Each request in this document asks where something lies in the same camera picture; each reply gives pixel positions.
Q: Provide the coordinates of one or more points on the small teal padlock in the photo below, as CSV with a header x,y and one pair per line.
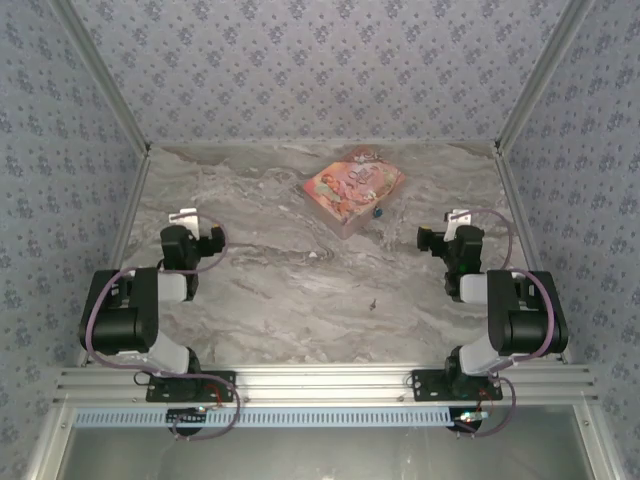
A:
x,y
378,213

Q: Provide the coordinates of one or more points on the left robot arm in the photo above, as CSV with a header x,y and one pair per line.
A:
x,y
120,320

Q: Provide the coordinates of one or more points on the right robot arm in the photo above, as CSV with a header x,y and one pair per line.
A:
x,y
527,325

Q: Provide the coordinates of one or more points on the floral pink box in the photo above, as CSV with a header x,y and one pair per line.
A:
x,y
352,187

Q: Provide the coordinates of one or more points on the small circuit board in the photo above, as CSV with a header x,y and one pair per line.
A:
x,y
187,415
470,416

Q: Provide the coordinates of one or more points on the grey metal panel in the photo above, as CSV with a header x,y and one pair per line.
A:
x,y
325,452

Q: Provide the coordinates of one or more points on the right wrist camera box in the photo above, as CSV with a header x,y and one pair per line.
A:
x,y
457,220

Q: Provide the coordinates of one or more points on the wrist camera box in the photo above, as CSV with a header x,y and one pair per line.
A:
x,y
184,219
457,220

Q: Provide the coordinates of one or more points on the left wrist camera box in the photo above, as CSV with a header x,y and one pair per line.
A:
x,y
184,219

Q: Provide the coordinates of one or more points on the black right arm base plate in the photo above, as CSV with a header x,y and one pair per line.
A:
x,y
425,387

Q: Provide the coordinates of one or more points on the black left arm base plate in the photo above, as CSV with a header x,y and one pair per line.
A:
x,y
225,387

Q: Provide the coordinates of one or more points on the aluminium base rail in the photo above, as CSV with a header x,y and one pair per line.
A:
x,y
325,385

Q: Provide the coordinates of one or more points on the aluminium frame post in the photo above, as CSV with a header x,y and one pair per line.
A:
x,y
107,82
542,75

